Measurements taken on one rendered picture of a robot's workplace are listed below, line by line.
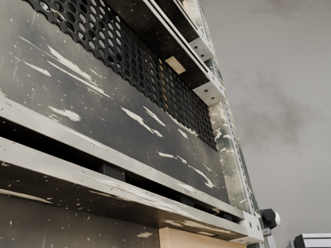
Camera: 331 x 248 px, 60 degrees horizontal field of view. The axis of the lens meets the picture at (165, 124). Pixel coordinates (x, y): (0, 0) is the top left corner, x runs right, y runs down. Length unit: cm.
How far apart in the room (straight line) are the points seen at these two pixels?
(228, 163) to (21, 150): 76
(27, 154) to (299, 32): 278
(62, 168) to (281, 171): 182
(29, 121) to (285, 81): 228
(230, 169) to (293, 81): 163
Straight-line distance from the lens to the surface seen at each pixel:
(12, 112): 28
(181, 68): 88
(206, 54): 116
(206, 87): 97
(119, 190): 35
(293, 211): 196
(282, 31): 288
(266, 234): 93
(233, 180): 93
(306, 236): 169
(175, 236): 54
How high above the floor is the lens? 174
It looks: 58 degrees down
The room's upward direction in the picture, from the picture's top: straight up
